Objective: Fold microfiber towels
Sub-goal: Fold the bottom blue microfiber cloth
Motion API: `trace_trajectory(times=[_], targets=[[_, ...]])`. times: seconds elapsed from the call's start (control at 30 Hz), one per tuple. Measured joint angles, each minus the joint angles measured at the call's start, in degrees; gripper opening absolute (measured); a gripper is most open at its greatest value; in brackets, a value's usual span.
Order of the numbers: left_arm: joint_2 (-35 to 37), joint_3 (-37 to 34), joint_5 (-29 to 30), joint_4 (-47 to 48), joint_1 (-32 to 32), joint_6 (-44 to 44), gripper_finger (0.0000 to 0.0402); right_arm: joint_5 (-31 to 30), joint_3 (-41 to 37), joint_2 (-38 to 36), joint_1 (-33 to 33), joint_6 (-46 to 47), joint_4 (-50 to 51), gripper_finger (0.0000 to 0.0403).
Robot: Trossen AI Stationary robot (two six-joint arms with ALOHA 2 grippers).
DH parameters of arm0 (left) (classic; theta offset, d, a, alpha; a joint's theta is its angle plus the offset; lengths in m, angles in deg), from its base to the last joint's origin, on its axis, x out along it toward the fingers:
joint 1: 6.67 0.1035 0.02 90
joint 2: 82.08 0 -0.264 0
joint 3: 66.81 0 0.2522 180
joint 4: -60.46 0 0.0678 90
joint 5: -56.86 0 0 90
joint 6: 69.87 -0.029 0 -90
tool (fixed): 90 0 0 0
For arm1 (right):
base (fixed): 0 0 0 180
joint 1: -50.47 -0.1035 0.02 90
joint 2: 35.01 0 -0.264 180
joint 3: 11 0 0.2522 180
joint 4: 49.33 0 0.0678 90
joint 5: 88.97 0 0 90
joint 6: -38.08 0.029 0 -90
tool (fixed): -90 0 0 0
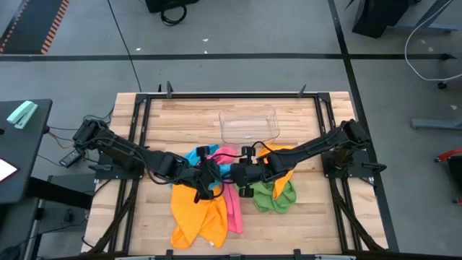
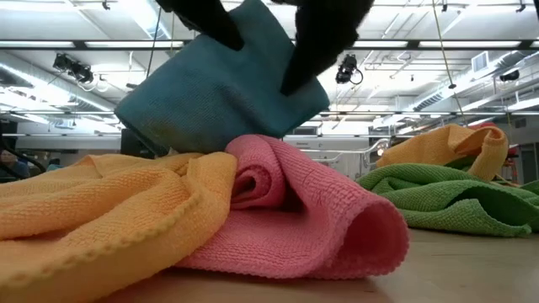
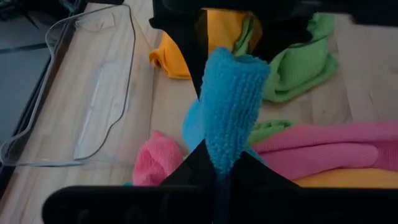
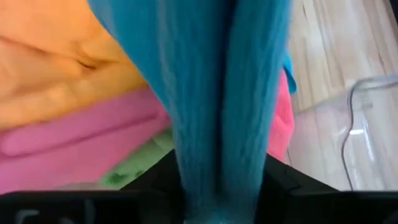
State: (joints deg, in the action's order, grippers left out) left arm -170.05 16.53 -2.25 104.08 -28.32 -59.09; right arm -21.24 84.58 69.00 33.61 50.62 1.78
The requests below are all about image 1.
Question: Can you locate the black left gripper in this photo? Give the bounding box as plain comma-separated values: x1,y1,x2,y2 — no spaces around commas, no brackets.
180,145,222,204

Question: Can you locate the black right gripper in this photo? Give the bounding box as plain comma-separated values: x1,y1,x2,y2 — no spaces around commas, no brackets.
230,145,271,198

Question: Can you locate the orange microfiber towel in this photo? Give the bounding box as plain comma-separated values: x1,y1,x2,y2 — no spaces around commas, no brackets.
170,182,229,250
258,144,296,200

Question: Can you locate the green microfiber towel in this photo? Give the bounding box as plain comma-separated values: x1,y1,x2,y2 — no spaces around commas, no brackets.
251,179,297,215

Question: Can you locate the clear plastic bin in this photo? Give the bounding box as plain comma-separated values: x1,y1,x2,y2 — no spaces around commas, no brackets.
218,104,282,145

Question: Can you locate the black power adapter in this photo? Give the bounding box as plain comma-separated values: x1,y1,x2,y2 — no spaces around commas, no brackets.
58,147,84,169

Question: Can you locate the black desk base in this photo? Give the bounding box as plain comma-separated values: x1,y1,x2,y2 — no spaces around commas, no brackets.
27,173,95,210

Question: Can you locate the black equipment box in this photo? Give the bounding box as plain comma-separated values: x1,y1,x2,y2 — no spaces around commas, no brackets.
144,0,200,14

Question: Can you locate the black side desk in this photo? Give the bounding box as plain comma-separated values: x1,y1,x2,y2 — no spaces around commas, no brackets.
0,99,53,205

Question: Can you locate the mint green stapler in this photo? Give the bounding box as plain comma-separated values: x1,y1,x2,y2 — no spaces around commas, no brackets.
6,100,39,130

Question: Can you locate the grey desk foot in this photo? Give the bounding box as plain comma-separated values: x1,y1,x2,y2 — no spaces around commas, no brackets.
410,117,462,131

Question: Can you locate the red chair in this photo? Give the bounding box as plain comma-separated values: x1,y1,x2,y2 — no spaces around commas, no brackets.
435,147,462,205

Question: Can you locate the black cabinet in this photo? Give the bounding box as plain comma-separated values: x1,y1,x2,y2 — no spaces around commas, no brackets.
352,0,422,39

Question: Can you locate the black mat orange striped edge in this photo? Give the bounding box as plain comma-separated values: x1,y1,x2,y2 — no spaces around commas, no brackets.
0,0,70,55

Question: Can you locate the grey desk leg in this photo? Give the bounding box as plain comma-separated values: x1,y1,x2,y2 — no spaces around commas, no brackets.
391,0,460,34

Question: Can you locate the coiled black cable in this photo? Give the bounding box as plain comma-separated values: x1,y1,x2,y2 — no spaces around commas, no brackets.
160,2,188,27

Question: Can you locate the black floor cable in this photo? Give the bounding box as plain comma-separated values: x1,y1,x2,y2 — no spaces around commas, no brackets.
106,0,143,93

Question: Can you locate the white floor cable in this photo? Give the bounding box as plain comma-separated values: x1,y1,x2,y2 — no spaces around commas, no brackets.
404,0,462,82

